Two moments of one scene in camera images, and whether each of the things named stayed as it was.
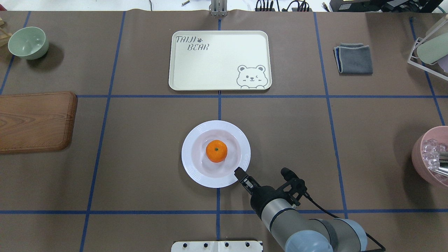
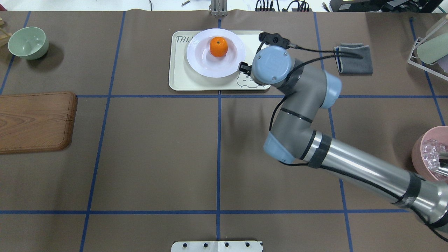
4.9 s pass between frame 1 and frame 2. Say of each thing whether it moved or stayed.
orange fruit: moved
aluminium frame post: stayed
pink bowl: stayed
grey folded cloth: stayed
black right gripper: moved
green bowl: stayed
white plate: moved
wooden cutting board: stayed
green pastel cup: stayed
